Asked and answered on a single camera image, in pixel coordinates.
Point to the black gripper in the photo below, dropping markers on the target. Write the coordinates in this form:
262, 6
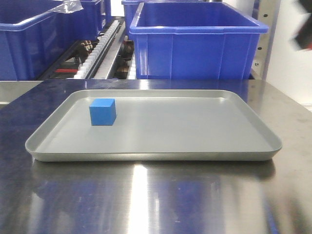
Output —
302, 39

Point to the blue cube block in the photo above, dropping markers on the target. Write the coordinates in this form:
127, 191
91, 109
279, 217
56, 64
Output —
103, 112

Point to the large blue bin right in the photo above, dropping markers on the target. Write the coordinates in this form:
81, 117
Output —
194, 40

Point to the large blue bin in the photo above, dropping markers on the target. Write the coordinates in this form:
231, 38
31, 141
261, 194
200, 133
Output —
31, 38
194, 40

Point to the grey metal tray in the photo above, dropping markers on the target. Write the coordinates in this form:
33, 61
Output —
214, 125

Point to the blue bin rear centre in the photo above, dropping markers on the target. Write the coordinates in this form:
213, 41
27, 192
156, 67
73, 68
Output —
130, 8

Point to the white roller conveyor track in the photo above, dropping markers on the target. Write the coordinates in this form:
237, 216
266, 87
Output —
90, 67

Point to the blue bin rear left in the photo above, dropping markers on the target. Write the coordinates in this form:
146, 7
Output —
90, 20

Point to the clear plastic sheet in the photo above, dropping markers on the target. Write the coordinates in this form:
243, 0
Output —
67, 6

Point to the large blue bin left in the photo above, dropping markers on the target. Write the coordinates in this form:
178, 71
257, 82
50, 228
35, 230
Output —
31, 38

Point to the grey perforated shelf post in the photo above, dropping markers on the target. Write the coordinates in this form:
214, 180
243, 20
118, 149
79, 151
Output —
265, 11

